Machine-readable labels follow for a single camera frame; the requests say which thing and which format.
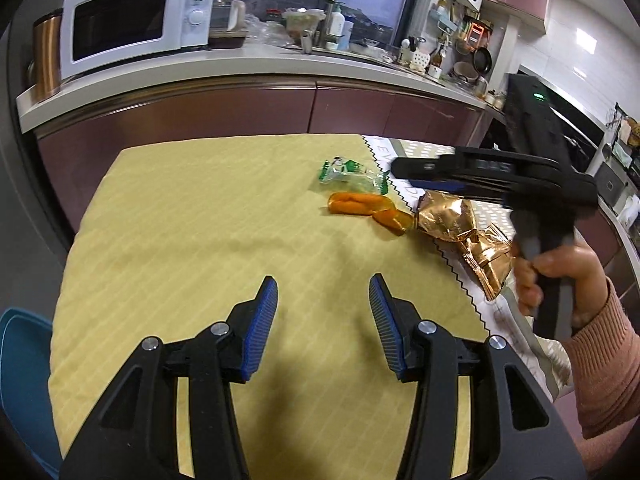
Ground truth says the small clear green wrapper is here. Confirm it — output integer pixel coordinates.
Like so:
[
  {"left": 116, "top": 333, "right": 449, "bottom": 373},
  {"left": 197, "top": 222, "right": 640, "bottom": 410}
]
[{"left": 319, "top": 156, "right": 391, "bottom": 195}]

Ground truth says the kitchen counter with pink cabinets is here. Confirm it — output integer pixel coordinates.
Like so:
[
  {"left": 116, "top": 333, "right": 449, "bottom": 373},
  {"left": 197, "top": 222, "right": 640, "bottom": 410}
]
[{"left": 15, "top": 42, "right": 506, "bottom": 231}]

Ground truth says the white microwave oven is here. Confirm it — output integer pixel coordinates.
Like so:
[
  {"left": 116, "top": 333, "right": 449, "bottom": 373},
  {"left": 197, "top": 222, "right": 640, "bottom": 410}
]
[{"left": 60, "top": 0, "right": 221, "bottom": 81}]

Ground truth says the person's right forearm pink sleeve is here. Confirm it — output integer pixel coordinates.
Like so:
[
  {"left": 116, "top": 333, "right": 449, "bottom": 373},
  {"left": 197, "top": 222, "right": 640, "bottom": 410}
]
[{"left": 570, "top": 277, "right": 640, "bottom": 441}]

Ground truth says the copper metal canister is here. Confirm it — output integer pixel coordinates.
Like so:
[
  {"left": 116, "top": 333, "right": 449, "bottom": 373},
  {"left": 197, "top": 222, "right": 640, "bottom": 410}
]
[{"left": 32, "top": 8, "right": 65, "bottom": 98}]

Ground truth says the white patterned table cloth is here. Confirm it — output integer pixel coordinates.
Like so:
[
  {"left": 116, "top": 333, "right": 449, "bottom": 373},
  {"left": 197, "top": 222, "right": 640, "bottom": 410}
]
[{"left": 361, "top": 134, "right": 576, "bottom": 401}]

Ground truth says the brown tray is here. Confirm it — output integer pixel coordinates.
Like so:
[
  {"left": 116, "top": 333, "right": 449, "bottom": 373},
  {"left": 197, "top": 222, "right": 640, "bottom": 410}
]
[{"left": 209, "top": 30, "right": 249, "bottom": 50}]

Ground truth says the orange plastic wrapper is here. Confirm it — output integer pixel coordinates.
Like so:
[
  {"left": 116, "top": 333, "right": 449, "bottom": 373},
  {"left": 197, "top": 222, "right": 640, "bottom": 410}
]
[{"left": 327, "top": 191, "right": 416, "bottom": 236}]

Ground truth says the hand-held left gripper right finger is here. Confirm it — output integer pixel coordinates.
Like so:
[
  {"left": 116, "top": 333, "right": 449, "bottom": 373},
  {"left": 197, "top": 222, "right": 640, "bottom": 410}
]
[{"left": 368, "top": 273, "right": 587, "bottom": 480}]

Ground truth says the yellow quilted tablecloth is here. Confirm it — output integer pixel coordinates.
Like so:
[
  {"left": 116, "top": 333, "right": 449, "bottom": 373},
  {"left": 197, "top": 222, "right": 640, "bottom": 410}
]
[{"left": 47, "top": 133, "right": 493, "bottom": 478}]

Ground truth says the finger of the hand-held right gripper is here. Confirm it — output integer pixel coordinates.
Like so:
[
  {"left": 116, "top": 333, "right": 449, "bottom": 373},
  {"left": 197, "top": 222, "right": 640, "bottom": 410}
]
[
  {"left": 409, "top": 178, "right": 513, "bottom": 208},
  {"left": 391, "top": 146, "right": 563, "bottom": 182}
]

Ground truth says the blue trash bin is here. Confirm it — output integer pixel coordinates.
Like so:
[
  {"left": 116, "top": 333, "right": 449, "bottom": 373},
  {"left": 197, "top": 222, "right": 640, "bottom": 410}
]
[{"left": 0, "top": 307, "right": 63, "bottom": 471}]

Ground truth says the white plastic bottle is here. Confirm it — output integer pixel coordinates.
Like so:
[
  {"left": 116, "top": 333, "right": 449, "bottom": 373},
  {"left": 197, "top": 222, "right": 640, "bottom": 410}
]
[{"left": 326, "top": 4, "right": 346, "bottom": 51}]

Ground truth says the gold foil snack wrapper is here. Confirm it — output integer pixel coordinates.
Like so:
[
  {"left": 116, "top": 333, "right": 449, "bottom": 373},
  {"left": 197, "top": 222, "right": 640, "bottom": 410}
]
[{"left": 415, "top": 190, "right": 516, "bottom": 301}]

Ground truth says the person's right hand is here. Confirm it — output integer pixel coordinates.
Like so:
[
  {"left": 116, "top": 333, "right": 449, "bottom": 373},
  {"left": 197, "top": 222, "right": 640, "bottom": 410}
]
[{"left": 510, "top": 240, "right": 608, "bottom": 331}]

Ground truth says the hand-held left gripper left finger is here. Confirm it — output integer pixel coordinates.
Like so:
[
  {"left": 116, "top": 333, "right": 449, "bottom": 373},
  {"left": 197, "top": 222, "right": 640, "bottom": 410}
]
[{"left": 59, "top": 275, "right": 279, "bottom": 480}]

